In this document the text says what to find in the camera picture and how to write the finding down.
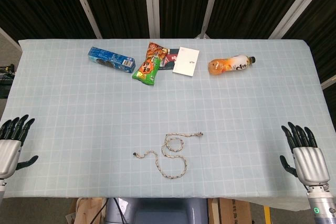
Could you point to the light wooden board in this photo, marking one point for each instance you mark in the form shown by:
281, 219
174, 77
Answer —
86, 211

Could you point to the black red card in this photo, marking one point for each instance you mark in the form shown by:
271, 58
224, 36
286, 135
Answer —
170, 57

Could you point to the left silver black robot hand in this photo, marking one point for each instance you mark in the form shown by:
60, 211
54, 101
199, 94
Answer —
10, 155

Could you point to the orange juice bottle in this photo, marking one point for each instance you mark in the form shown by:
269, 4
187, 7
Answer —
231, 64

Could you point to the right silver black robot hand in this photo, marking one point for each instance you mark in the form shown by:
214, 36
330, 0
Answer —
311, 165

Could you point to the yellow strip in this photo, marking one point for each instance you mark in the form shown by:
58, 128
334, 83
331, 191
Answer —
267, 214

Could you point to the light blue checked tablecloth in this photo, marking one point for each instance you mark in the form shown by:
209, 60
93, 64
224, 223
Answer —
78, 116

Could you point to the blue cookie box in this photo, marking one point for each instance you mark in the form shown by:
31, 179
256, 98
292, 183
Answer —
110, 59

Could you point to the green orange snack bag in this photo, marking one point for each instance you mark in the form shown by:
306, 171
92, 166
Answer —
148, 69

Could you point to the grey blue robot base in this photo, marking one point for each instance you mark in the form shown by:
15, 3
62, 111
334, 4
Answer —
157, 211

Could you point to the white frame post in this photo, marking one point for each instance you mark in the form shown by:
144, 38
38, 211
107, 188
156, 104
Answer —
329, 82
152, 3
85, 6
9, 39
295, 6
211, 3

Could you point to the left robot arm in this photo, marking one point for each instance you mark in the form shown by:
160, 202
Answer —
1, 188

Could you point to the brown cardboard box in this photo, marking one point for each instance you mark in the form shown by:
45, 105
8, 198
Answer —
236, 212

